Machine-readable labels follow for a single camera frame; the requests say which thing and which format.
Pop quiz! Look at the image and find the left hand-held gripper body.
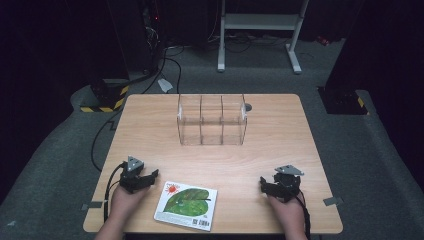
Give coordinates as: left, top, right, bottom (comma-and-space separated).
118, 155, 148, 195

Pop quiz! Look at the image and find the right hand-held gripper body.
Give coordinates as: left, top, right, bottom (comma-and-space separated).
268, 164, 305, 203

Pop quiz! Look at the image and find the green leaf picture book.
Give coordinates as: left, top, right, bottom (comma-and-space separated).
153, 180, 219, 233

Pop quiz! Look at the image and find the clear acrylic divided organizer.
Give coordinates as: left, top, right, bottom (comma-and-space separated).
176, 93, 249, 147

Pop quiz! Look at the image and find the person's right hand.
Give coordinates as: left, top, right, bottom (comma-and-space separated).
267, 194, 306, 232

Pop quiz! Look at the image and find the person's left hand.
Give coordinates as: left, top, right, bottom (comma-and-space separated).
109, 184, 152, 219

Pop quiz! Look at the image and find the grey tape piece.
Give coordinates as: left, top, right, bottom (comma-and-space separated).
81, 201, 104, 211
322, 196, 344, 207

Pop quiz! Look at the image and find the black stand with hazard-striped base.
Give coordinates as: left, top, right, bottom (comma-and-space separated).
79, 77, 131, 114
317, 85, 371, 116

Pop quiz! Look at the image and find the white scrap on floor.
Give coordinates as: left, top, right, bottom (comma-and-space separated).
156, 77, 174, 94

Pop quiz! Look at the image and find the small red object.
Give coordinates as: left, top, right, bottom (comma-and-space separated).
315, 35, 332, 47

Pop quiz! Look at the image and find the white metal stand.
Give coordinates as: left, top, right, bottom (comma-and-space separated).
216, 0, 311, 75

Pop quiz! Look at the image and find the left hand-held gripper black cable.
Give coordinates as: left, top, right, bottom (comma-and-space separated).
103, 162, 130, 223

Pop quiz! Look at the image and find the hand-held gripper black cable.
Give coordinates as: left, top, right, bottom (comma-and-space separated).
103, 162, 130, 223
294, 190, 312, 240

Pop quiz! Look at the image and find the right hand-held gripper black cable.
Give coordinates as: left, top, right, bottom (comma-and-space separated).
294, 190, 312, 240

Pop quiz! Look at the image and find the thin black floor cable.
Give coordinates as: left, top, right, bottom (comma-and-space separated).
90, 56, 183, 173

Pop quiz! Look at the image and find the thick black floor cable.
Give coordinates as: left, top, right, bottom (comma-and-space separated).
114, 46, 168, 95

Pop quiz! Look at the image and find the dark equipment rack with wires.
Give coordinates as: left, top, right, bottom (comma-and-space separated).
139, 0, 168, 75

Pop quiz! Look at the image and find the bundle of floor cables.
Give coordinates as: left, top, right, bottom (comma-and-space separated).
206, 30, 292, 54

